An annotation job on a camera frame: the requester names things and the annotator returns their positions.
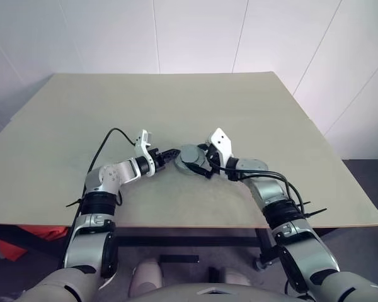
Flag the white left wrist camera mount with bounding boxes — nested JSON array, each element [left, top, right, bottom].
[[134, 129, 157, 177]]

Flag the black caster wheel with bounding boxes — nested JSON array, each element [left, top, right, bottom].
[[254, 255, 272, 272]]

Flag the beige rounded shape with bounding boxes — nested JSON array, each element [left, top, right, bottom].
[[223, 269, 251, 288], [129, 258, 163, 298]]

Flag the orange red object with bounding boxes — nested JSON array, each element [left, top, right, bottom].
[[0, 224, 69, 262]]

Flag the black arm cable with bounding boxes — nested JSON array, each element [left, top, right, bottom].
[[61, 127, 136, 268], [206, 154, 306, 218]]

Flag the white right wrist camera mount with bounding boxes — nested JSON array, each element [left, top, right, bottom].
[[207, 127, 234, 169]]

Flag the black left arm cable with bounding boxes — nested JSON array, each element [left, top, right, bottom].
[[61, 127, 136, 268]]

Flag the black flat bar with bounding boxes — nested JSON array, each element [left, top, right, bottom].
[[159, 254, 200, 265]]

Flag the black metal table frame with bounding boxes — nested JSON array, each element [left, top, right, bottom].
[[0, 223, 273, 268]]

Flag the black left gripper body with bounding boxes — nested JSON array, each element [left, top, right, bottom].
[[149, 147, 166, 174]]

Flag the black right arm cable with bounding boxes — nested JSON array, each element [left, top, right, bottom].
[[206, 154, 306, 218]]

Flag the grey hinged motor lid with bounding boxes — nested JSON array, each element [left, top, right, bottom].
[[180, 144, 207, 166]]

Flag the grey motor housing copper windings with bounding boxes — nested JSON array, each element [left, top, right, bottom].
[[173, 144, 209, 176]]

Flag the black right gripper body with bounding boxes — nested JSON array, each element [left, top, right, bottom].
[[204, 143, 223, 179]]

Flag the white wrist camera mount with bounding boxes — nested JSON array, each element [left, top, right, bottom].
[[134, 129, 157, 177], [207, 127, 234, 169]]

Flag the grey robot torso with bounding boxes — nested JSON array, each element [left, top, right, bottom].
[[20, 266, 378, 302]]

